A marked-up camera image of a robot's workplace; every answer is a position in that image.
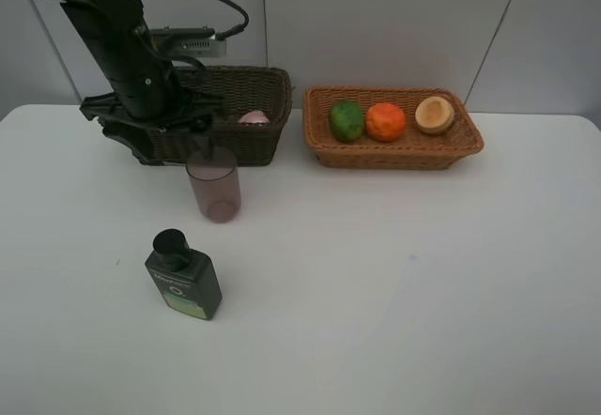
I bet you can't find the pink spray bottle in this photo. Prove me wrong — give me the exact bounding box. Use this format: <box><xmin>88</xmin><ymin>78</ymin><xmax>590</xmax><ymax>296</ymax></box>
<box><xmin>239</xmin><ymin>110</ymin><xmax>270</xmax><ymax>124</ymax></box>

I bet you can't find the black camera cable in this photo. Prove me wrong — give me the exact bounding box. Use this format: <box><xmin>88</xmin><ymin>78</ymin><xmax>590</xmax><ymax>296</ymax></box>
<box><xmin>135</xmin><ymin>0</ymin><xmax>250</xmax><ymax>71</ymax></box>

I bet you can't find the pink translucent plastic cup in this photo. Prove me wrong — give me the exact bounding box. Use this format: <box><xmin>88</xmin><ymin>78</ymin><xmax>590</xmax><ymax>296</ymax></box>
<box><xmin>186</xmin><ymin>146</ymin><xmax>241</xmax><ymax>223</ymax></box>

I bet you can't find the green lime fruit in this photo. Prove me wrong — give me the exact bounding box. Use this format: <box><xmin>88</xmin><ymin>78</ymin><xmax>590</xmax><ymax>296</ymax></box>
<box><xmin>328</xmin><ymin>100</ymin><xmax>364</xmax><ymax>143</ymax></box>

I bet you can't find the dark brown wicker basket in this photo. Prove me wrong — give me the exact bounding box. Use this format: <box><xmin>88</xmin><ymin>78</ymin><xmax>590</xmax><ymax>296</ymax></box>
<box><xmin>141</xmin><ymin>66</ymin><xmax>292</xmax><ymax>166</ymax></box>

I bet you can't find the orange wicker basket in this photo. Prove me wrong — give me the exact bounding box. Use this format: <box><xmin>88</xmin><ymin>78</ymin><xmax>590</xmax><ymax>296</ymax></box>
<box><xmin>302</xmin><ymin>85</ymin><xmax>485</xmax><ymax>170</ymax></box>

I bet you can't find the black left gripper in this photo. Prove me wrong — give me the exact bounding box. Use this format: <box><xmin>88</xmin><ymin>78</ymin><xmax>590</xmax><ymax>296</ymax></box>
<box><xmin>80</xmin><ymin>60</ymin><xmax>224</xmax><ymax>165</ymax></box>

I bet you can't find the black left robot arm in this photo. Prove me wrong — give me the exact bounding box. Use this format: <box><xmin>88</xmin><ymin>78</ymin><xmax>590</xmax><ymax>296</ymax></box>
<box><xmin>58</xmin><ymin>0</ymin><xmax>222</xmax><ymax>165</ymax></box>

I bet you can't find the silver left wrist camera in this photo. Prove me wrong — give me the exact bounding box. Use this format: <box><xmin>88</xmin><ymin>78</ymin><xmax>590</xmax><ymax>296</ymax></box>
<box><xmin>149</xmin><ymin>27</ymin><xmax>227</xmax><ymax>58</ymax></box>

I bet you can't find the orange tangerine fruit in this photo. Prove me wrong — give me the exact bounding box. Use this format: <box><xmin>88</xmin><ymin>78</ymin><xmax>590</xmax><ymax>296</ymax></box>
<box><xmin>365</xmin><ymin>102</ymin><xmax>407</xmax><ymax>143</ymax></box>

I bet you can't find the dark green pump bottle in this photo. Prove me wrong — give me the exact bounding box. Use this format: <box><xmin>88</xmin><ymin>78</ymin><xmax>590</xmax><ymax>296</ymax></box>
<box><xmin>145</xmin><ymin>229</ymin><xmax>223</xmax><ymax>320</ymax></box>

